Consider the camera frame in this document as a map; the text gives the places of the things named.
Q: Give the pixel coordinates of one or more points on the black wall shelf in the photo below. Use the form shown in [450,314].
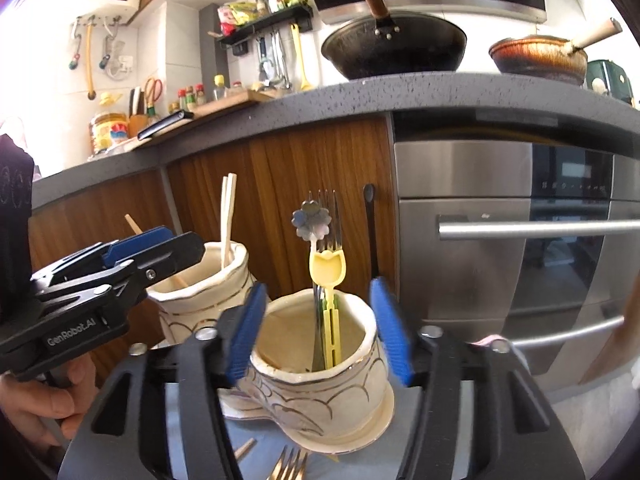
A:
[270,24]

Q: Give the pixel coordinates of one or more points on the dark-lidded spice jar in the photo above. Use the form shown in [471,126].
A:
[260,2]

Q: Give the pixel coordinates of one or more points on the white water heater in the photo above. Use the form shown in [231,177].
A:
[107,2]

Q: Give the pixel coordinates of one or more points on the gold metal fork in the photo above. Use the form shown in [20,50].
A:
[290,467]

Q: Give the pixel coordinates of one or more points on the hanging metal utensil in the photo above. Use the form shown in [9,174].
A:
[265,57]
[281,57]

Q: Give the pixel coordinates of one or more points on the white wall socket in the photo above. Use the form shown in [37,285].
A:
[120,67]

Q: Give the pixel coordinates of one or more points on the stainless steel built-in oven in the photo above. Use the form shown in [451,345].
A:
[475,185]

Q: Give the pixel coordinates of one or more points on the brown frying pan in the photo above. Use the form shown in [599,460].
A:
[540,60]

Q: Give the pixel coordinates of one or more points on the grey speckled countertop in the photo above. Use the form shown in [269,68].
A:
[350,95]

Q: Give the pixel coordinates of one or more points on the wooden base cabinet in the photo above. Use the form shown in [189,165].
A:
[300,160]

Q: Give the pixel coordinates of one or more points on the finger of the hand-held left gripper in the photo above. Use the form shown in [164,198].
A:
[170,255]
[135,245]

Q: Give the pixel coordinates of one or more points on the green air fryer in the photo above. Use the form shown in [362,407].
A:
[607,80]

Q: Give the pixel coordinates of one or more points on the white ceramic drip tray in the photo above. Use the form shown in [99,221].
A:
[360,432]

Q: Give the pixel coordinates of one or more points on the yellow hanging spatula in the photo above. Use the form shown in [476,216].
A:
[301,60]

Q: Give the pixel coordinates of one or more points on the metal spoon with flower end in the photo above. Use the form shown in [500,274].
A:
[310,220]

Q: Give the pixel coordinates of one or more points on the red and yellow snack packet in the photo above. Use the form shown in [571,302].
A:
[235,17]

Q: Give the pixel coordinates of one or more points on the silver metal fork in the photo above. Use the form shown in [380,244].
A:
[330,210]

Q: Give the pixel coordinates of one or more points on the yellow labelled jar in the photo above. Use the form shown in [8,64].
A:
[109,135]

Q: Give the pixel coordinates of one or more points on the yellow plastic fork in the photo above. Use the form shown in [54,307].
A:
[327,270]

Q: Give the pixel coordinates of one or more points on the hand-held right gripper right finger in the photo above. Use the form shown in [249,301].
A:
[392,330]

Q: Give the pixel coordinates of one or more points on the knife block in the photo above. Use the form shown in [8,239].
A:
[137,120]

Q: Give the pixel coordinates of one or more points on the white floral ceramic utensil holder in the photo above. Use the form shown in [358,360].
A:
[310,395]

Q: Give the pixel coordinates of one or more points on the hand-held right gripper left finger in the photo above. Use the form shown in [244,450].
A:
[247,330]

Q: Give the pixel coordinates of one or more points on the wooden cutting board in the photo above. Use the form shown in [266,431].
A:
[220,105]

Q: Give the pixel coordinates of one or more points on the person's left hand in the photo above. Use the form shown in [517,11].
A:
[30,405]

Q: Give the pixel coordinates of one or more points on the yellow-capped bottle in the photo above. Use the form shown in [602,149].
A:
[219,89]

